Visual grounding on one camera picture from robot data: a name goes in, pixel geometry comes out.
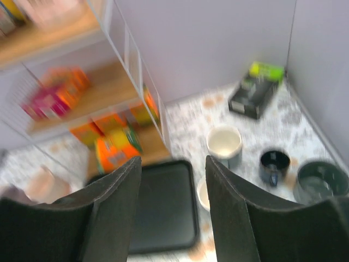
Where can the dark grey mug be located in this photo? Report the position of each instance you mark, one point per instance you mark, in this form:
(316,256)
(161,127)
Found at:
(318,180)

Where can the yellow sponge box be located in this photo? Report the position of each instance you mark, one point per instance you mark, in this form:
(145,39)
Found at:
(142,114)
(87,133)
(109,122)

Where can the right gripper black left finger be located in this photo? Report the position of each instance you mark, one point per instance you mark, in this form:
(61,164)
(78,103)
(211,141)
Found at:
(91,224)

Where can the floral table mat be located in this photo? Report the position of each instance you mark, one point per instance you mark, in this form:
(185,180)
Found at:
(282,126)

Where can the yellow sponge box middle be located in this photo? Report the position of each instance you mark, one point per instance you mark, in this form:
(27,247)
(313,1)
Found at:
(109,122)

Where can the black green razor box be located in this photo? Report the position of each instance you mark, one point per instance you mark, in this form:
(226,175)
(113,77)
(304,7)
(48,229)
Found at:
(256,89)

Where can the slate blue mug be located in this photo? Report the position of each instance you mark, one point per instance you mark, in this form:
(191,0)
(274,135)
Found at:
(225,144)

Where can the yellow sponge box right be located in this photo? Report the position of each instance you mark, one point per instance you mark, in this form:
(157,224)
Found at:
(142,114)

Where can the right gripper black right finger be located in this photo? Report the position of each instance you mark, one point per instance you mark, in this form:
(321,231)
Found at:
(251,224)

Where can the light blue faceted mug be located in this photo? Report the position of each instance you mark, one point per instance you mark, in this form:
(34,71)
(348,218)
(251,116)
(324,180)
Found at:
(202,194)

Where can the navy blue mug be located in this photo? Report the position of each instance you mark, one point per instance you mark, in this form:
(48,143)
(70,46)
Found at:
(274,165)

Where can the black serving tray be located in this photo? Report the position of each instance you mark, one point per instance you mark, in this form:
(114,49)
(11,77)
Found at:
(166,215)

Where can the pink orange sponge box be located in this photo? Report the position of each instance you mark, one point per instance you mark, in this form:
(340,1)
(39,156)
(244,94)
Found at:
(56,94)

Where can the lavender purple mug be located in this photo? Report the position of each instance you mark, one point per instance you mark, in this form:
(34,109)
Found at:
(14,194)

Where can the yellow sponge box left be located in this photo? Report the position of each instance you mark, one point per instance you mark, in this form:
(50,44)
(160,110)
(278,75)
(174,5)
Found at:
(87,133)

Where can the white wire wooden shelf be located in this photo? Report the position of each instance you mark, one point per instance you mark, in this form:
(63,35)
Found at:
(73,67)

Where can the orange green sponge pack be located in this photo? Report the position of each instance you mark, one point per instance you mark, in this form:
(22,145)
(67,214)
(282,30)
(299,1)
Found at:
(116,148)

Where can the pink mug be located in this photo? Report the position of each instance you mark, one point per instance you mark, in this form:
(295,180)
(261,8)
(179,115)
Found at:
(45,187)

